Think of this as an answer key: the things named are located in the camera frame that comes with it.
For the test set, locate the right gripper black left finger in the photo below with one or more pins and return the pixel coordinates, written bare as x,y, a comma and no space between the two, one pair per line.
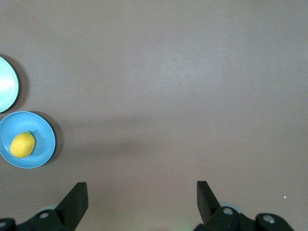
72,207

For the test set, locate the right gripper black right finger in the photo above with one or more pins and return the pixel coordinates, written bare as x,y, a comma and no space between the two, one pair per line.
209,211

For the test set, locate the yellow lemon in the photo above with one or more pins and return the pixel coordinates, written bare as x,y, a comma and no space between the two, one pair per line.
22,145

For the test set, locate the blue round plate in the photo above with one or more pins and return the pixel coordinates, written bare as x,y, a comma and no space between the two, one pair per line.
41,130

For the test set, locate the mint green round plate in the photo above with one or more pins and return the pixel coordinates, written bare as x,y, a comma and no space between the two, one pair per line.
8,84

